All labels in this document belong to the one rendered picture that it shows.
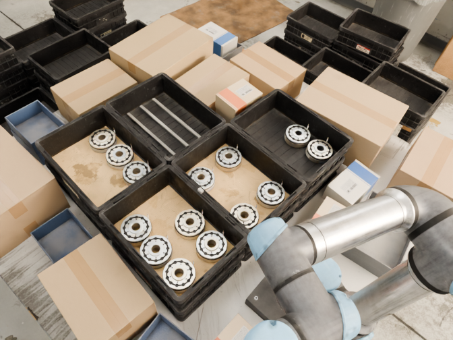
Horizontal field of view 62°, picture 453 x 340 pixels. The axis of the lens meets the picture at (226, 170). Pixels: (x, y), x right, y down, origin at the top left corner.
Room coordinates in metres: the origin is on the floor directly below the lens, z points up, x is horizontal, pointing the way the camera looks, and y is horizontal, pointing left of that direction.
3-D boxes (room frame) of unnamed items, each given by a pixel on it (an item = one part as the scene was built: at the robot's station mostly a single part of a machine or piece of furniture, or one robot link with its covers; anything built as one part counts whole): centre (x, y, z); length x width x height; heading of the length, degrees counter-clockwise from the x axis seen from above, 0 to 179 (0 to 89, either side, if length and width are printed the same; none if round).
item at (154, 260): (0.50, 0.20, 0.86); 0.10 x 0.10 x 0.01
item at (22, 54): (2.01, 1.28, 0.31); 0.40 x 0.30 x 0.34; 143
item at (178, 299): (0.56, 0.15, 0.92); 0.40 x 0.30 x 0.02; 50
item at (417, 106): (1.76, -0.97, 0.37); 0.40 x 0.30 x 0.45; 53
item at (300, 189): (0.79, -0.04, 0.92); 0.40 x 0.30 x 0.02; 50
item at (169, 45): (1.53, 0.37, 0.80); 0.40 x 0.30 x 0.20; 146
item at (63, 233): (0.55, 0.54, 0.74); 0.20 x 0.15 x 0.07; 50
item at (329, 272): (0.43, -0.31, 0.91); 0.13 x 0.12 x 0.14; 31
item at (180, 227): (0.61, 0.11, 0.86); 0.10 x 0.10 x 0.01
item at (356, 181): (0.91, -0.52, 0.75); 0.20 x 0.12 x 0.09; 138
